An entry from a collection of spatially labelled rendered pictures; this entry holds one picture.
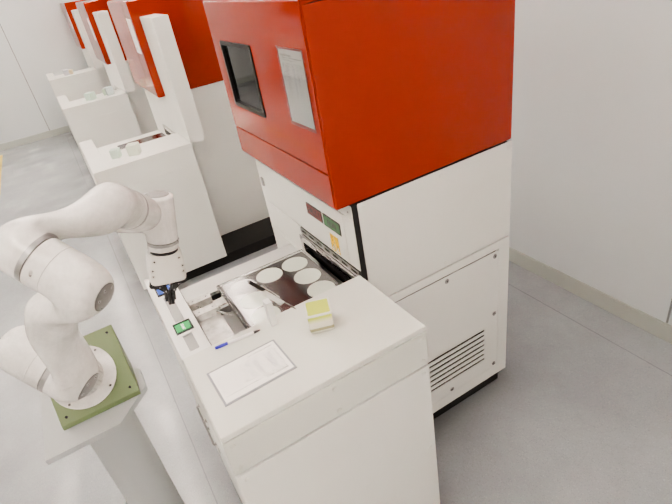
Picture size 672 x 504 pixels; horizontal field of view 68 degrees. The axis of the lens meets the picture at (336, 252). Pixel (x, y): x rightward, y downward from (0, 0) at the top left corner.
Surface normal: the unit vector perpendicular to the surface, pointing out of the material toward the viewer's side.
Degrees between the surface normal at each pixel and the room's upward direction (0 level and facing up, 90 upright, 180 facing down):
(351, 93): 90
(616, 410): 0
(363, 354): 0
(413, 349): 90
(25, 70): 90
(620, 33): 90
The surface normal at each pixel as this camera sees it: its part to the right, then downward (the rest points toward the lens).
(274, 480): 0.51, 0.38
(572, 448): -0.15, -0.84
